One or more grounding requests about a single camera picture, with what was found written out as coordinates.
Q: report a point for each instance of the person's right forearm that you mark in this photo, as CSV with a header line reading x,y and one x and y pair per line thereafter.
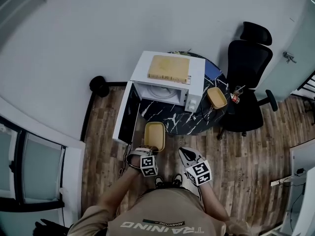
x,y
214,200

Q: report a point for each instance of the white desk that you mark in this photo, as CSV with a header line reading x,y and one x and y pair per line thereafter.
x,y
300,156

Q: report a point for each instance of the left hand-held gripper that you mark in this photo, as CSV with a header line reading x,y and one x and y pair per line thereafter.
x,y
148,166

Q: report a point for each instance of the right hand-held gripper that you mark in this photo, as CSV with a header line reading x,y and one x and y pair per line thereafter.
x,y
199,172

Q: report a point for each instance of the black round floor object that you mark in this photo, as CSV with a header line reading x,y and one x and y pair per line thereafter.
x,y
98,86

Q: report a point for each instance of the black mesh office chair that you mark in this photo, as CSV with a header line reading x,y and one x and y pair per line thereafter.
x,y
248,65

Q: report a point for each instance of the person's left hand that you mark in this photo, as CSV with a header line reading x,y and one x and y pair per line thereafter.
x,y
134,161

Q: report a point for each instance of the person's shoe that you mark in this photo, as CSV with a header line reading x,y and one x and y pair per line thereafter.
x,y
177,180
159,182

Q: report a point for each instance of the blue notebook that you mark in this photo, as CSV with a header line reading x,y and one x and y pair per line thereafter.
x,y
211,71

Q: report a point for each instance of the person's left forearm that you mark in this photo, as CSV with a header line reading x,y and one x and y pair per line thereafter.
x,y
118,188

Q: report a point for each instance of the white microwave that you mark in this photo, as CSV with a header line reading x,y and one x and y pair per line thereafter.
x,y
197,77

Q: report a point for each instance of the clear cup with straw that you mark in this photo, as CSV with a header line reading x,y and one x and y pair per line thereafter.
x,y
238,90

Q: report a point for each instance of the person's right shoe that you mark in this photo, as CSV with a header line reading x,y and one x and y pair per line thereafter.
x,y
177,180

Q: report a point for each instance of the beige printed t-shirt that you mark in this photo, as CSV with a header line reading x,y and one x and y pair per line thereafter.
x,y
160,210

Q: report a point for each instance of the round black marble table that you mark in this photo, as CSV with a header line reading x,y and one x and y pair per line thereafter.
x,y
172,117

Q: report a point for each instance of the person's left shoe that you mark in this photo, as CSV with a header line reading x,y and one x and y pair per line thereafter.
x,y
159,182

